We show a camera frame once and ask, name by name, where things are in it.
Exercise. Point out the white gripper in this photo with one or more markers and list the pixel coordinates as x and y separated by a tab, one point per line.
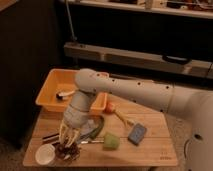
74	119

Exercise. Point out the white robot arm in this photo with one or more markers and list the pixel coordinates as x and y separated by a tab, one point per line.
192	104

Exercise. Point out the striped black brown block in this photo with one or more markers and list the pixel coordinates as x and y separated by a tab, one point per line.
52	139

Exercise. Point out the small metal knife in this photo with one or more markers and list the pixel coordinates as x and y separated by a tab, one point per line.
91	142

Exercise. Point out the grey blue cloth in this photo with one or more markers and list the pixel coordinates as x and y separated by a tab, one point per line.
88	130

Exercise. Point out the white bowl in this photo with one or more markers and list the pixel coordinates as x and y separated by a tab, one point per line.
45	154

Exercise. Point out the green pepper toy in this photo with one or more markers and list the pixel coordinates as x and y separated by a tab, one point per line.
100	121

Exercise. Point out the yellow plastic bin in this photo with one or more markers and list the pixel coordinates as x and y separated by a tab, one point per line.
58	80

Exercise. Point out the blue sponge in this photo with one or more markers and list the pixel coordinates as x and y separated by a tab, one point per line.
137	134

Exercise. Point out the upper wooden shelf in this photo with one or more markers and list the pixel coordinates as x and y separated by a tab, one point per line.
141	8

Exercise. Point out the white handled brush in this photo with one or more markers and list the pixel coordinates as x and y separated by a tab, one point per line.
63	95

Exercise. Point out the metal shelf rail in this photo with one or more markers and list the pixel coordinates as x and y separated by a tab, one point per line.
195	68

